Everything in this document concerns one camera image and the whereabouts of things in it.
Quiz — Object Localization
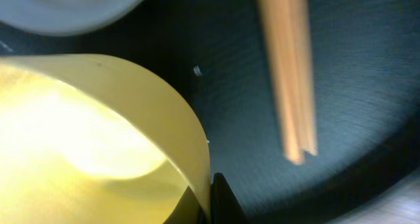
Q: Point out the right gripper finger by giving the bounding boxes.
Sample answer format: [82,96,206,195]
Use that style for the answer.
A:
[211,173,249,224]

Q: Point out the yellow bowl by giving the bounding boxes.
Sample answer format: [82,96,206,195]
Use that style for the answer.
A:
[1,54,211,223]

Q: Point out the wooden chopstick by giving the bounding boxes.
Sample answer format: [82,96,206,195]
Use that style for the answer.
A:
[259,0,305,165]
[288,0,318,156]

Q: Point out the grey plate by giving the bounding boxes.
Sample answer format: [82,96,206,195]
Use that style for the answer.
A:
[1,0,143,37]

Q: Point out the round black serving tray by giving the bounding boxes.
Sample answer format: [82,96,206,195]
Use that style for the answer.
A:
[1,0,419,223]

